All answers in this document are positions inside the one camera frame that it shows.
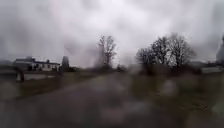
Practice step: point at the brownish grass verge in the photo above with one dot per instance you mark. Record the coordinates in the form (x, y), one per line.
(43, 85)

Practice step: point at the dark conifer tree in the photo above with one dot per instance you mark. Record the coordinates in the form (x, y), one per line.
(65, 63)

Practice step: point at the tall bare tree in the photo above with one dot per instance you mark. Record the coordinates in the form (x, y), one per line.
(107, 56)

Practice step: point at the low pale wall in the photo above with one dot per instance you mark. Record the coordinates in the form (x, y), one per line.
(36, 76)

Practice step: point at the group of bare trees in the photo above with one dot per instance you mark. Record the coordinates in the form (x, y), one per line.
(166, 53)

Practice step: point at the grey asphalt road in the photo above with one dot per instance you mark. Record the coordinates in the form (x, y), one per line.
(83, 106)

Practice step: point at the white house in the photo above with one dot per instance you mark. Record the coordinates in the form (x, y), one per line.
(40, 65)

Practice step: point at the brownish grass field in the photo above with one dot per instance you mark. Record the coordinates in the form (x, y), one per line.
(190, 96)

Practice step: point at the pale low building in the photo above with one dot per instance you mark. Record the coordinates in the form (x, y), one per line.
(211, 70)

